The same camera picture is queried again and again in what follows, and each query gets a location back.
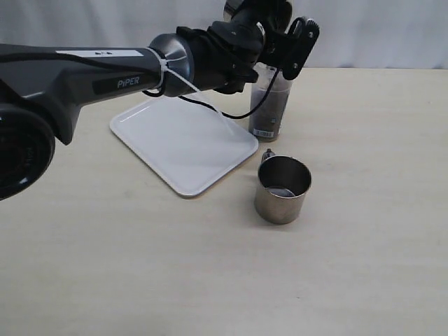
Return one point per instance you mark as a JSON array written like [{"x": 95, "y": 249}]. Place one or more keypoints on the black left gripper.
[{"x": 224, "y": 55}]

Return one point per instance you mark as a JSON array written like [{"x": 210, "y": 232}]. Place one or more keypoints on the steel mug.
[
  {"x": 283, "y": 183},
  {"x": 277, "y": 13}
]

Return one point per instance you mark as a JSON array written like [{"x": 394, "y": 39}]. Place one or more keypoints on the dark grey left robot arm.
[{"x": 43, "y": 89}]

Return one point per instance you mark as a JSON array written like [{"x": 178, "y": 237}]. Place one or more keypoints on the clear plastic tumbler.
[{"x": 265, "y": 123}]

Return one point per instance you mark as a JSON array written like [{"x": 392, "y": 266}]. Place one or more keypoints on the white left zip tie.
[{"x": 164, "y": 70}]

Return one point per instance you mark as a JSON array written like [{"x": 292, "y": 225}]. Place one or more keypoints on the white rectangular plastic tray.
[{"x": 190, "y": 147}]

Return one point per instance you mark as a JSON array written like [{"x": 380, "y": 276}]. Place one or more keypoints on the white curtain backdrop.
[{"x": 360, "y": 34}]

